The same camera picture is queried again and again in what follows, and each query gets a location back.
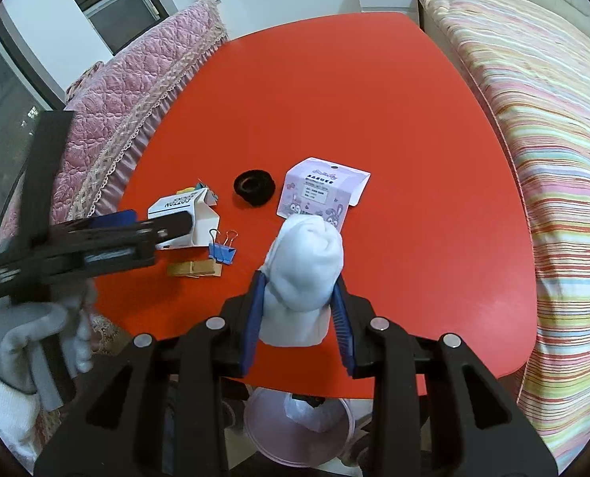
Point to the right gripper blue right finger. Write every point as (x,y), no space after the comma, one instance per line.
(342,325)

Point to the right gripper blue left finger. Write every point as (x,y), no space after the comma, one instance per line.
(250,317)

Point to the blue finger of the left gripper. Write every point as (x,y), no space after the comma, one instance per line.
(112,220)

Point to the white sock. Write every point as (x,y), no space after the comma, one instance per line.
(301,267)

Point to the blue binder clip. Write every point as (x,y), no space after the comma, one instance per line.
(222,251)

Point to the wooden clothespin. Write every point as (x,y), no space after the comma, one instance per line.
(195,269)

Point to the white small carton box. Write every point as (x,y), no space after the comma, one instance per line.
(197,209)

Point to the crumpled trash in bin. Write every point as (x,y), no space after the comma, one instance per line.
(318,415)

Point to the pink trash bin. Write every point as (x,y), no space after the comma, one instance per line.
(288,443)

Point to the left grey gloved hand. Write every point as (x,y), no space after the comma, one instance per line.
(44,346)

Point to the pink quilted bed cover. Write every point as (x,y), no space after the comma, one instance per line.
(118,108)

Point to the dark framed window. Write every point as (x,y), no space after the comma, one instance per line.
(44,46)

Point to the striped bed sheet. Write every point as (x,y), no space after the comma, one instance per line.
(531,68)

